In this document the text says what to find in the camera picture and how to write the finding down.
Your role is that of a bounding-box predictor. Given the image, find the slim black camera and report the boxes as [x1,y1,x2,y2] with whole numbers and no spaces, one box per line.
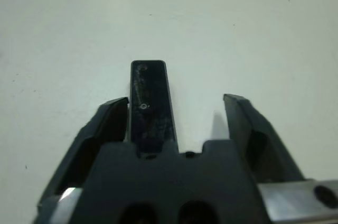
[127,59,179,154]

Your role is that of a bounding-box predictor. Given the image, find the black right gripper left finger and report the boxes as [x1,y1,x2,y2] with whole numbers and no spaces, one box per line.
[38,97,129,207]

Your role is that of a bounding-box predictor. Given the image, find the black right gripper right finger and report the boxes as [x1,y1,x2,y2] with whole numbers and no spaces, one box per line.
[223,93,307,184]

